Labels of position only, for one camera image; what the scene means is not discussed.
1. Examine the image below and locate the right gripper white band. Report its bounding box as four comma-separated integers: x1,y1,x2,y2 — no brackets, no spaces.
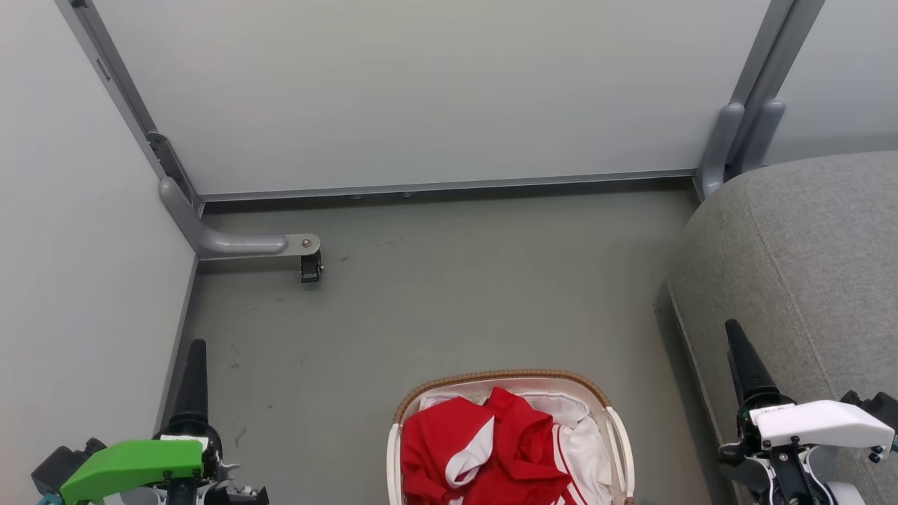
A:
718,319,897,505

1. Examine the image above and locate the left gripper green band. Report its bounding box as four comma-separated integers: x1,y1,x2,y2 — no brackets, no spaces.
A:
60,339,269,505

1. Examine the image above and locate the grey fabric sofa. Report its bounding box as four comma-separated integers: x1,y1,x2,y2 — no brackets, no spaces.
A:
666,151,898,505

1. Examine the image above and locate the grey partition foot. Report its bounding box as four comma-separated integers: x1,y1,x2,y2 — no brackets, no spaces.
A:
159,175,322,261

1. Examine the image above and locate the white laundry basket wicker rim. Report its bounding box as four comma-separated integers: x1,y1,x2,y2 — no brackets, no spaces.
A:
385,369,636,505

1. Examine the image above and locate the grey partition corner post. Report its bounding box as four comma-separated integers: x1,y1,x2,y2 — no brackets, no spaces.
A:
55,0,206,215

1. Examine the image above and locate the grey partition bottom rail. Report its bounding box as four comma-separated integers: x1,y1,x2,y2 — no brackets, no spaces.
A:
199,168,699,206

